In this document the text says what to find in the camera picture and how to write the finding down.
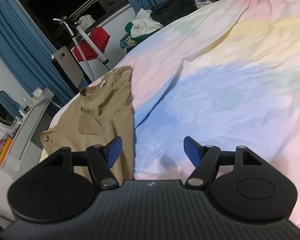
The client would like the pale hanging garment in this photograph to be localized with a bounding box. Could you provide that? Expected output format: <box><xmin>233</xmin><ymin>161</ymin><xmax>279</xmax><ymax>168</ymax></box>
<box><xmin>78</xmin><ymin>15</ymin><xmax>96</xmax><ymax>30</ymax></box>

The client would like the dark window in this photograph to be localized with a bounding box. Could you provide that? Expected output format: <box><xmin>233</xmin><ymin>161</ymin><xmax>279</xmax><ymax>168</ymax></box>
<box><xmin>14</xmin><ymin>0</ymin><xmax>130</xmax><ymax>50</ymax></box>

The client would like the garment steamer stand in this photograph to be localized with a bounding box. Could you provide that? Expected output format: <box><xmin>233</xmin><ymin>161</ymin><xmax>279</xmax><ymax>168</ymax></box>
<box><xmin>53</xmin><ymin>15</ymin><xmax>113</xmax><ymax>83</ymax></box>

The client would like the blue-grey garment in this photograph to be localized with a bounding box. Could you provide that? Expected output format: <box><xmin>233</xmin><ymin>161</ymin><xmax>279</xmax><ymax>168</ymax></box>
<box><xmin>119</xmin><ymin>36</ymin><xmax>130</xmax><ymax>50</ymax></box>

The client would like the white dresser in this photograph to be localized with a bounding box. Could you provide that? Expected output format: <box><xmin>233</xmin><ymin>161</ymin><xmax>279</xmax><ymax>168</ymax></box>
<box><xmin>0</xmin><ymin>87</ymin><xmax>55</xmax><ymax>173</ymax></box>

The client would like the patterned grey cloth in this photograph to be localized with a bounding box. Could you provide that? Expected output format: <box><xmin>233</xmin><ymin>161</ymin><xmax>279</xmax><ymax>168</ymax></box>
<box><xmin>195</xmin><ymin>0</ymin><xmax>214</xmax><ymax>8</ymax></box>

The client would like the orange tray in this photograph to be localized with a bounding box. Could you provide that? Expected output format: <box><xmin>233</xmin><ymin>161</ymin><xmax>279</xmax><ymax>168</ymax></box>
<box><xmin>0</xmin><ymin>135</ymin><xmax>14</xmax><ymax>167</ymax></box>

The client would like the white garment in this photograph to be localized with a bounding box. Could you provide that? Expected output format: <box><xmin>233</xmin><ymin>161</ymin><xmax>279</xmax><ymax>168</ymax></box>
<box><xmin>130</xmin><ymin>8</ymin><xmax>164</xmax><ymax>38</ymax></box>

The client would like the metal balcony rail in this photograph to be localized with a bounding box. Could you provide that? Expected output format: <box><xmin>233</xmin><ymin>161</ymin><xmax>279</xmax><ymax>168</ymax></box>
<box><xmin>52</xmin><ymin>0</ymin><xmax>95</xmax><ymax>39</ymax></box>

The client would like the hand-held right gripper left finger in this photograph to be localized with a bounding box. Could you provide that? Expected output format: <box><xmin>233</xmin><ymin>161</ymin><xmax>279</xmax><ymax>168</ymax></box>
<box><xmin>44</xmin><ymin>136</ymin><xmax>122</xmax><ymax>188</ymax></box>

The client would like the black clothes pile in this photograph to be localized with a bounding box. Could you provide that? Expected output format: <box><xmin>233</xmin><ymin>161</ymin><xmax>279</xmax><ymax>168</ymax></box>
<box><xmin>150</xmin><ymin>0</ymin><xmax>198</xmax><ymax>27</ymax></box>

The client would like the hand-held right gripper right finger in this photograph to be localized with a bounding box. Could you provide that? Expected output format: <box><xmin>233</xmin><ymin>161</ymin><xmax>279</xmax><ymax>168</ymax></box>
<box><xmin>184</xmin><ymin>136</ymin><xmax>263</xmax><ymax>188</ymax></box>

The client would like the pile of clothes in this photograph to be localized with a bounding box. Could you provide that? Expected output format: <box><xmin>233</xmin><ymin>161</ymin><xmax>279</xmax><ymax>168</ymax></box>
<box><xmin>125</xmin><ymin>21</ymin><xmax>150</xmax><ymax>42</ymax></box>

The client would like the silver folding board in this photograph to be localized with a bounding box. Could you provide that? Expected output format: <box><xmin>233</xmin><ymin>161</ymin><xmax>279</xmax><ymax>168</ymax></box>
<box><xmin>51</xmin><ymin>46</ymin><xmax>90</xmax><ymax>90</ymax></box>

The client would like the pastel tie-dye blanket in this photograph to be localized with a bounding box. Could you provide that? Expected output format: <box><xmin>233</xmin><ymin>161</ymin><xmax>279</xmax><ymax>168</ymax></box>
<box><xmin>39</xmin><ymin>0</ymin><xmax>300</xmax><ymax>233</ymax></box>

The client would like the wavy black-framed mirror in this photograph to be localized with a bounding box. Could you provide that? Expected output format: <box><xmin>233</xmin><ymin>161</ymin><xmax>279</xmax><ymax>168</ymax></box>
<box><xmin>0</xmin><ymin>91</ymin><xmax>22</xmax><ymax>127</ymax></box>

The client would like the tan T-shirt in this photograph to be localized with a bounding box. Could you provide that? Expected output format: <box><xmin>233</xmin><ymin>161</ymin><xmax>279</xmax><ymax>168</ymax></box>
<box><xmin>39</xmin><ymin>66</ymin><xmax>135</xmax><ymax>183</ymax></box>

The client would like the red garment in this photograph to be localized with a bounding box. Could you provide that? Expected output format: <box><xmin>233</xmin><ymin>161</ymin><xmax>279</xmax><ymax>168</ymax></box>
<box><xmin>73</xmin><ymin>27</ymin><xmax>111</xmax><ymax>62</ymax></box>

